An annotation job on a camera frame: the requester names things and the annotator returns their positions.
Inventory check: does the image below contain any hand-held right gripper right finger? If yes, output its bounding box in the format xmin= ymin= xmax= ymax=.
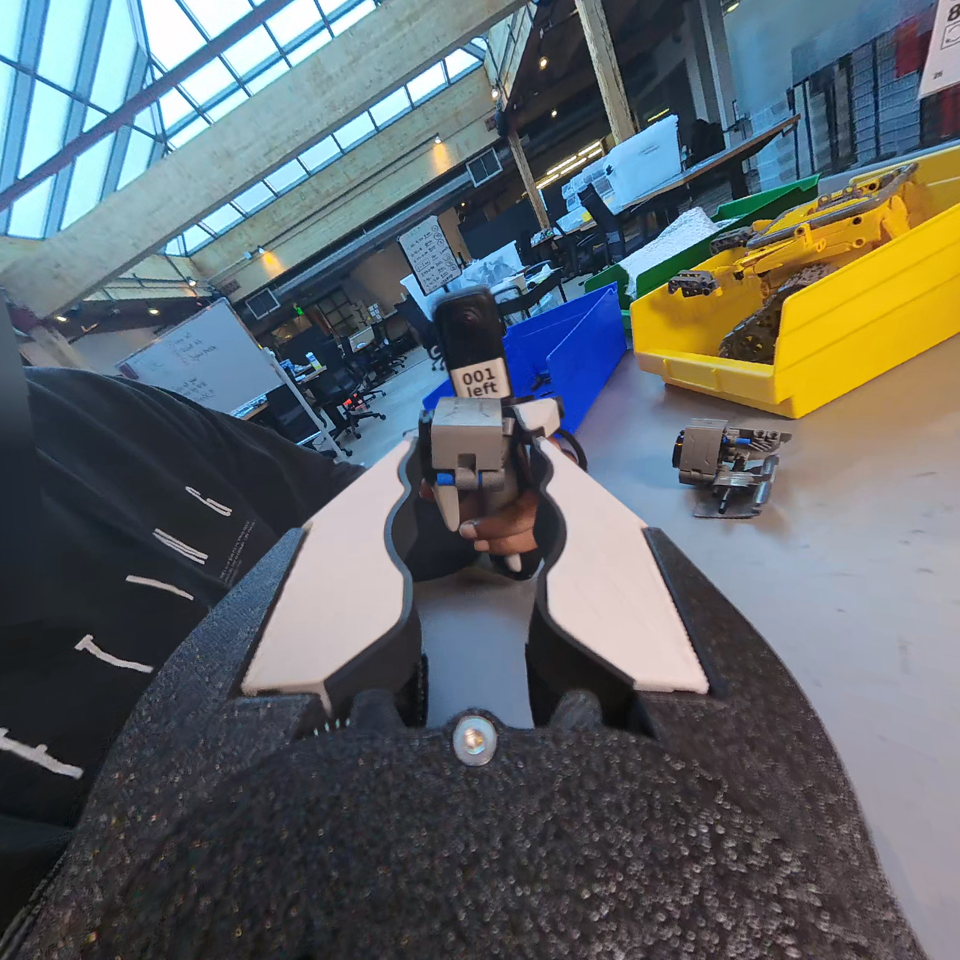
xmin=528 ymin=437 xmax=710 ymax=727

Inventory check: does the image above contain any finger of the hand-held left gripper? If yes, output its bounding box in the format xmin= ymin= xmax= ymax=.
xmin=516 ymin=399 xmax=565 ymax=444

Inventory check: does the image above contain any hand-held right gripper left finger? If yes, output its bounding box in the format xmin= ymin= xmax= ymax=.
xmin=240 ymin=437 xmax=425 ymax=727

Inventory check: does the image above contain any grey curved brick panel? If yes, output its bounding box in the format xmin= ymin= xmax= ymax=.
xmin=429 ymin=396 xmax=521 ymax=495

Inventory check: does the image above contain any person's left hand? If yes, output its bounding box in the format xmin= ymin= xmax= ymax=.
xmin=416 ymin=480 xmax=541 ymax=575

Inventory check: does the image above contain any clear plastic storage box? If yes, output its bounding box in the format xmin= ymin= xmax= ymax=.
xmin=598 ymin=112 xmax=685 ymax=213
xmin=456 ymin=238 xmax=528 ymax=295

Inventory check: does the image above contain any blue plastic storage bin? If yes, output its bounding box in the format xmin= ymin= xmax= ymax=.
xmin=420 ymin=282 xmax=631 ymax=438

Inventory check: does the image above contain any small whiteboard sign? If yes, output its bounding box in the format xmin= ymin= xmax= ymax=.
xmin=396 ymin=214 xmax=466 ymax=299

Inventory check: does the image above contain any black office chair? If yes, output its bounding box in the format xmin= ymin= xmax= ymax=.
xmin=576 ymin=182 xmax=629 ymax=261
xmin=313 ymin=336 xmax=389 ymax=445

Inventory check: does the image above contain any white air vent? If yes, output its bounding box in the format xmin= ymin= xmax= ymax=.
xmin=463 ymin=146 xmax=507 ymax=190

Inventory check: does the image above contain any grey brick head assembly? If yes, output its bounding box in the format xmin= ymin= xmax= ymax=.
xmin=671 ymin=417 xmax=795 ymax=521

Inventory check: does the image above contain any white foam sheet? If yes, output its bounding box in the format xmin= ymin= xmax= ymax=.
xmin=617 ymin=204 xmax=741 ymax=280

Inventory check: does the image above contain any large whiteboard on stand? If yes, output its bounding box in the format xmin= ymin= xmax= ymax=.
xmin=114 ymin=297 xmax=355 ymax=462

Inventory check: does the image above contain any wooden table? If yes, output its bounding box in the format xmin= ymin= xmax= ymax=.
xmin=621 ymin=112 xmax=804 ymax=220

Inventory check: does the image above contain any green plastic storage bin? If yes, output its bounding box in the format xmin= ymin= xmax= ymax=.
xmin=583 ymin=172 xmax=824 ymax=318

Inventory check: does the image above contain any yellow plastic storage bin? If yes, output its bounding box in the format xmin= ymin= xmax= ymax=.
xmin=628 ymin=144 xmax=960 ymax=421

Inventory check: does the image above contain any yellow toy tracked robot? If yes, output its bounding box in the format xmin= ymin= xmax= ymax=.
xmin=666 ymin=159 xmax=924 ymax=366

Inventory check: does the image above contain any wire mesh rack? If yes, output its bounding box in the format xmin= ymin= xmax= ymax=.
xmin=786 ymin=21 xmax=948 ymax=183

